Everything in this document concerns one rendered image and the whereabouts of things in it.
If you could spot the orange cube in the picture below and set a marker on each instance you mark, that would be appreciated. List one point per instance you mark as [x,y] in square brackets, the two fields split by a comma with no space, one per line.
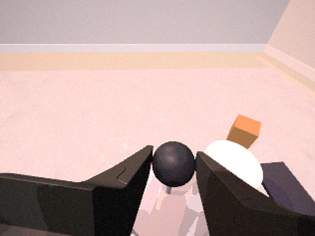
[244,131]

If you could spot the dark grey flat rectangular plate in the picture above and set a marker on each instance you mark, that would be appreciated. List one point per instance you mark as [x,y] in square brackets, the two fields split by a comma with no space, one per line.
[282,186]

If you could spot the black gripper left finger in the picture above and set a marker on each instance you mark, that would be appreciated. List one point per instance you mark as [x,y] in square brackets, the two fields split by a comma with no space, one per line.
[104,205]

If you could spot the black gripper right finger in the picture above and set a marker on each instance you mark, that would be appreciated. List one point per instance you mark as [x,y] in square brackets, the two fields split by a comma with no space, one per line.
[232,207]

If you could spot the white cylinder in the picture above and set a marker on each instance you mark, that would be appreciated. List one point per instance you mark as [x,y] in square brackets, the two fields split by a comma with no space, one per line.
[238,160]

